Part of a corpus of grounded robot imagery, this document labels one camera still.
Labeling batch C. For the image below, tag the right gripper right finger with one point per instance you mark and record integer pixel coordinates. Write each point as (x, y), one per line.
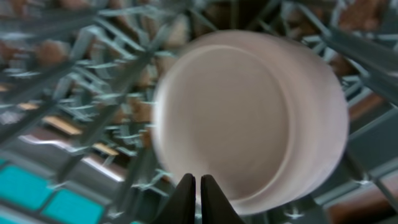
(215, 207)

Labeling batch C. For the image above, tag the white bowl with peanuts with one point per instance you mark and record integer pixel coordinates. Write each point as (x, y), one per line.
(264, 115)

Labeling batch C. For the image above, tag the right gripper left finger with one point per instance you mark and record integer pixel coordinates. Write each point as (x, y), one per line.
(180, 208)

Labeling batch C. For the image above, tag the teal serving tray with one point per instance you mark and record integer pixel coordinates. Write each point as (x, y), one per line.
(87, 192)

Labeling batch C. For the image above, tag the grey dishwasher rack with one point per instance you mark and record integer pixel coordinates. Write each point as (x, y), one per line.
(80, 83)

